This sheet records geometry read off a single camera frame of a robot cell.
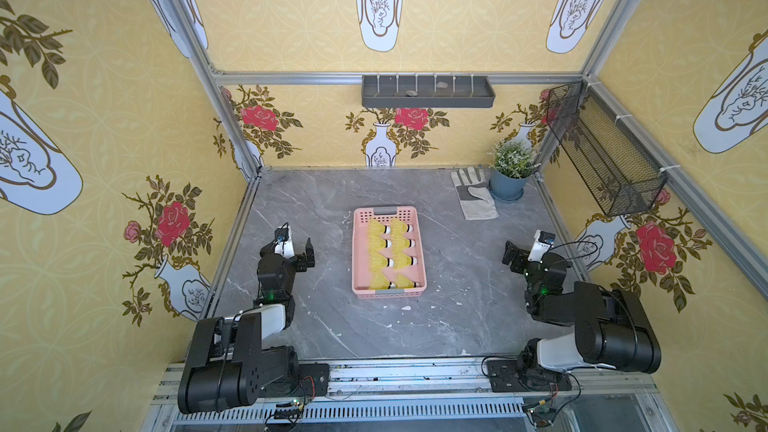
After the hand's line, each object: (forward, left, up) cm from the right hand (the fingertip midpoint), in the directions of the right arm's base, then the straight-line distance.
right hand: (522, 244), depth 92 cm
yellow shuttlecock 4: (-1, +38, 0) cm, 38 cm away
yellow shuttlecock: (+5, +46, -1) cm, 46 cm away
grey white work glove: (+22, +10, -5) cm, 25 cm away
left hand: (-4, +69, +5) cm, 69 cm away
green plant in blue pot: (+26, 0, +10) cm, 28 cm away
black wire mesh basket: (+10, -22, +20) cm, 32 cm away
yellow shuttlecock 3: (0, +45, -2) cm, 45 cm away
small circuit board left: (-45, +63, -6) cm, 78 cm away
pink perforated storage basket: (-2, +51, -6) cm, 51 cm away
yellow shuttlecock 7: (-13, +43, -1) cm, 45 cm away
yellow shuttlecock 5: (-7, +45, -2) cm, 45 cm away
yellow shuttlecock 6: (-7, +38, -1) cm, 38 cm away
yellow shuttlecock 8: (-14, +36, -1) cm, 39 cm away
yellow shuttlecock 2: (+6, +39, -2) cm, 39 cm away
